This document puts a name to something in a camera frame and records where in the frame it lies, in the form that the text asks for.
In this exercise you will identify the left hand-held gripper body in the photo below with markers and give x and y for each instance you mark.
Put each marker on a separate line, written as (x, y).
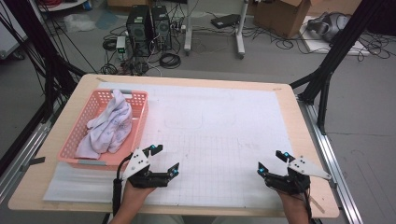
(138, 179)

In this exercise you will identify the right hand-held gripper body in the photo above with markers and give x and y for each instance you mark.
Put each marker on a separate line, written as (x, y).
(292, 183)

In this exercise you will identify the lavender printed towel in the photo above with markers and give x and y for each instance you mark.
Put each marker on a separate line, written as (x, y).
(109, 127)

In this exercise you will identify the pink plastic basket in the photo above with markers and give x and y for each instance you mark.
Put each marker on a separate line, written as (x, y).
(91, 109)

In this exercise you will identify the person's right hand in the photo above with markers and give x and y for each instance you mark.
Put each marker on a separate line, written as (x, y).
(295, 205)

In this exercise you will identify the person's left hand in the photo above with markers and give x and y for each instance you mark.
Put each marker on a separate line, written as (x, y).
(134, 200)

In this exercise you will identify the white grid mat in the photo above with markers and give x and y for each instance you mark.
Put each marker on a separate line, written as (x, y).
(218, 124)

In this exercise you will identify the small white device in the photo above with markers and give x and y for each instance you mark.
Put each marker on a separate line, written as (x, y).
(120, 43)

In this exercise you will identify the white board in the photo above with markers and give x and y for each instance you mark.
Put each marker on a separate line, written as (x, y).
(314, 45)

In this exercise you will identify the black computer tower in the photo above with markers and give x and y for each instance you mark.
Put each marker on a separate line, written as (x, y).
(138, 28)
(162, 26)

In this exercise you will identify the white metal stand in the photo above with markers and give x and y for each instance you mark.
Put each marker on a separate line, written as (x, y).
(239, 31)

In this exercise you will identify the grey rounded appliance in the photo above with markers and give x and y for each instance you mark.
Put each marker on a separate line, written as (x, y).
(327, 25)

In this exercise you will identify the blue sheet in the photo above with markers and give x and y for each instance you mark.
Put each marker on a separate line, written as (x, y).
(106, 19)

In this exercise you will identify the large open cardboard box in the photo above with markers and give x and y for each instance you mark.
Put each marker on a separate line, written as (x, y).
(280, 17)

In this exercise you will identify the black flat device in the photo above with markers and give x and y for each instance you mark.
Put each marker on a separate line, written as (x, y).
(225, 20)

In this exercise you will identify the clear plastic bag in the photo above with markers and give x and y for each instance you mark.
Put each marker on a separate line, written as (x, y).
(77, 22)

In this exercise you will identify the flat cardboard box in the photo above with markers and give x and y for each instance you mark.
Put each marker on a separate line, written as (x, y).
(124, 2)
(336, 6)

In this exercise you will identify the round white table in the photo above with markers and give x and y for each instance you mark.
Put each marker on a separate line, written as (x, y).
(62, 5)

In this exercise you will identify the white cabinet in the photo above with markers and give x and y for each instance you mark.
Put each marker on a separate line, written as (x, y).
(7, 40)

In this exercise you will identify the aluminium rail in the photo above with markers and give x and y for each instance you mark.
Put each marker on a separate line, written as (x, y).
(31, 140)
(327, 152)

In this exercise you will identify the grey metal bracket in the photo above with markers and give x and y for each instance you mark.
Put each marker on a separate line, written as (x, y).
(34, 161)

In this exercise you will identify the black metal frame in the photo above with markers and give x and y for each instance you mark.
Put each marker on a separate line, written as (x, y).
(342, 40)
(37, 34)

